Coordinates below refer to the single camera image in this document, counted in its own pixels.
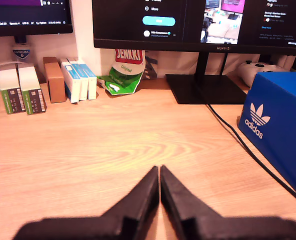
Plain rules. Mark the white and blue box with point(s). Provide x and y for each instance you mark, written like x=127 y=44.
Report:
x=71 y=85
x=91 y=85
x=83 y=82

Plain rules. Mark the green Jenkki gum bag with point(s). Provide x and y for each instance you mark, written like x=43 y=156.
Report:
x=123 y=77

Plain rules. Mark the white game controller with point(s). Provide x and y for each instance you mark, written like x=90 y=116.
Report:
x=253 y=71

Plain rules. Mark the green and dark labelled box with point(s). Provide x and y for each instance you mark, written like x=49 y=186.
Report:
x=9 y=92
x=33 y=97

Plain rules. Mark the blue adidas shoebox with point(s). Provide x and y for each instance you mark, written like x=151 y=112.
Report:
x=283 y=112

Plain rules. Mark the brown cardboard box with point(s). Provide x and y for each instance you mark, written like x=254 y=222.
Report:
x=55 y=85

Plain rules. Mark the black Huawei computer monitor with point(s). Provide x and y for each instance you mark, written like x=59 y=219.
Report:
x=128 y=25

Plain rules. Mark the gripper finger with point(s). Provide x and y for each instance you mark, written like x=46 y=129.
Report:
x=178 y=200
x=143 y=200

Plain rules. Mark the computer monitor with purple text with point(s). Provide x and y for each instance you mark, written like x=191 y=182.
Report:
x=25 y=15

